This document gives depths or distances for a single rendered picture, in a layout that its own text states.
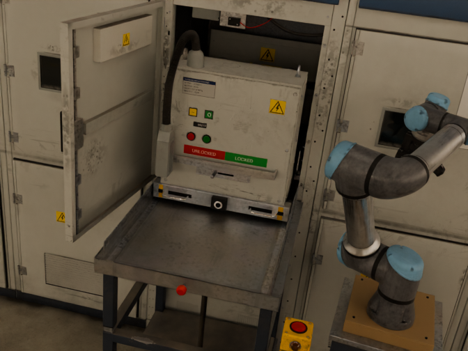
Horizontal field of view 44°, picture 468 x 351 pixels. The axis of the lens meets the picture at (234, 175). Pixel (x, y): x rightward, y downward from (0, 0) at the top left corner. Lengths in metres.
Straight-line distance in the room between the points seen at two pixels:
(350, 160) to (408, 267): 0.43
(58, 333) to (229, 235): 1.19
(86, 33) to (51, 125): 0.80
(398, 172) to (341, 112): 0.77
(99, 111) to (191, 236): 0.54
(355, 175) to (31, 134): 1.59
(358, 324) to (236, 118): 0.82
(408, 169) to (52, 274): 1.97
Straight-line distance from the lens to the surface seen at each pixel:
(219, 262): 1.98
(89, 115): 2.01
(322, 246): 2.51
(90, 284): 2.96
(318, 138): 2.32
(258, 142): 2.12
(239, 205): 2.23
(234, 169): 2.14
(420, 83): 2.24
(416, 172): 1.56
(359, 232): 1.77
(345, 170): 1.56
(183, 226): 2.16
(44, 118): 2.64
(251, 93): 2.07
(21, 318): 3.11
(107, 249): 1.97
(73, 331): 3.00
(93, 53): 1.97
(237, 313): 2.79
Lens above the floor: 1.94
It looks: 25 degrees down
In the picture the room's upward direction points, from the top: 6 degrees clockwise
